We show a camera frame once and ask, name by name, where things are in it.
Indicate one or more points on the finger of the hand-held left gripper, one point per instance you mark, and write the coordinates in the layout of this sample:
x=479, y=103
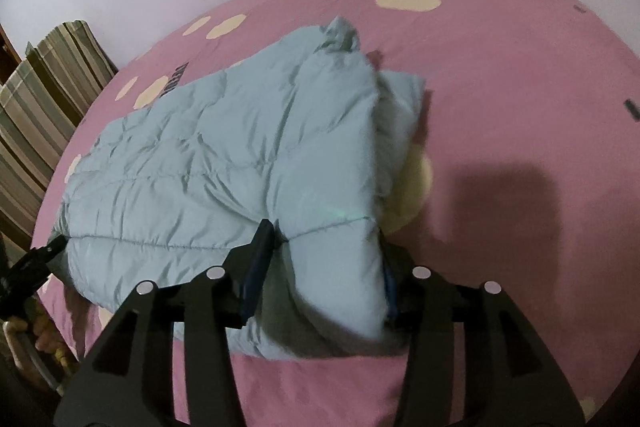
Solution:
x=47, y=249

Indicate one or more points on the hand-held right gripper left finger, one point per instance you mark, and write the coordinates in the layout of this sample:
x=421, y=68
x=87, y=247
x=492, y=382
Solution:
x=256, y=272

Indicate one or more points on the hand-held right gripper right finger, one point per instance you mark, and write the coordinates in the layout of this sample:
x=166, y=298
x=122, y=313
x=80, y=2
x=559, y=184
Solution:
x=391, y=289

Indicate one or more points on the light blue puffer jacket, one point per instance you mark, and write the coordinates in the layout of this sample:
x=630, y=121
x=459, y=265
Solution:
x=225, y=167

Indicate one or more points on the person's left hand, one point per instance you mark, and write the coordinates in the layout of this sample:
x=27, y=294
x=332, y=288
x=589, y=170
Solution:
x=46, y=339

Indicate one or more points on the striped headboard cushion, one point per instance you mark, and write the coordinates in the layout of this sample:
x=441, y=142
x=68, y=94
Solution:
x=40, y=107

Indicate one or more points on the brown wooden door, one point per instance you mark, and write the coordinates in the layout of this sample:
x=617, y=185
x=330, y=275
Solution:
x=7, y=44

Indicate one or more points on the pink dotted bed sheet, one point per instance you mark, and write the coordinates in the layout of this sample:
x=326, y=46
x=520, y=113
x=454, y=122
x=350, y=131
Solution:
x=500, y=107

